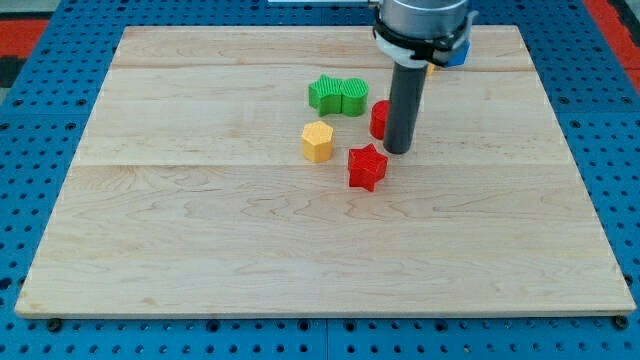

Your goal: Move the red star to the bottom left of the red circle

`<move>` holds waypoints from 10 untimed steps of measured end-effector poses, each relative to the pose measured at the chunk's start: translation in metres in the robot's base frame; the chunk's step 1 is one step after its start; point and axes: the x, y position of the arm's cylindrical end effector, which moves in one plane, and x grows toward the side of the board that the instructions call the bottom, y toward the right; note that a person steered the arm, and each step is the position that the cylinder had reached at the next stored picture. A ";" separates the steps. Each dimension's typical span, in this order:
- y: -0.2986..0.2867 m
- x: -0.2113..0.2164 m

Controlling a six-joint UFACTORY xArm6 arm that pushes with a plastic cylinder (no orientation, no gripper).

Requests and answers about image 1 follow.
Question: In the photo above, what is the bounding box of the light wooden board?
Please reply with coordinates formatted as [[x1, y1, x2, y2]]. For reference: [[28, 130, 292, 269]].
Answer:
[[15, 26, 636, 319]]

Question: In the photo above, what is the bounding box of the green star block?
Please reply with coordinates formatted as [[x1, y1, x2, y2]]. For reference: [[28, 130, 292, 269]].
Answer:
[[308, 74, 342, 117]]

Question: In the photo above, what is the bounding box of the red circle block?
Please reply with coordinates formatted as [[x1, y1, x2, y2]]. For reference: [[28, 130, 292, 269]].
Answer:
[[369, 100, 390, 140]]

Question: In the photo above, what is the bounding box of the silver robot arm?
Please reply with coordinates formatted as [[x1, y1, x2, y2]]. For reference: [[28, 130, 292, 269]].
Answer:
[[373, 0, 478, 69]]

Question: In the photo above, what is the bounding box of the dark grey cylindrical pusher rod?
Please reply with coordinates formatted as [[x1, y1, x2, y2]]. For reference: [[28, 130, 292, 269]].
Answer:
[[383, 63, 427, 155]]

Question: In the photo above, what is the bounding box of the yellow block behind arm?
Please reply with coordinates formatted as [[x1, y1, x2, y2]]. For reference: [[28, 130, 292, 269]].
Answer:
[[426, 63, 436, 76]]

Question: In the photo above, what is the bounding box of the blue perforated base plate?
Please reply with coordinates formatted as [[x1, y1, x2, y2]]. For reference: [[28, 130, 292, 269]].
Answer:
[[1, 1, 639, 359]]

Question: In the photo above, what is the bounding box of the green circle block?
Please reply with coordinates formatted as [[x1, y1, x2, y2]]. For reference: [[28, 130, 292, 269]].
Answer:
[[340, 78, 369, 117]]

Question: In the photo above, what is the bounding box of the red star block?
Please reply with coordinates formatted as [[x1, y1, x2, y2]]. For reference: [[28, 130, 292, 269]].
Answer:
[[348, 143, 388, 192]]

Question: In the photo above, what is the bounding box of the yellow hexagon block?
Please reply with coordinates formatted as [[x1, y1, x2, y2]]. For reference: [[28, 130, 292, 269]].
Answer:
[[301, 121, 334, 163]]

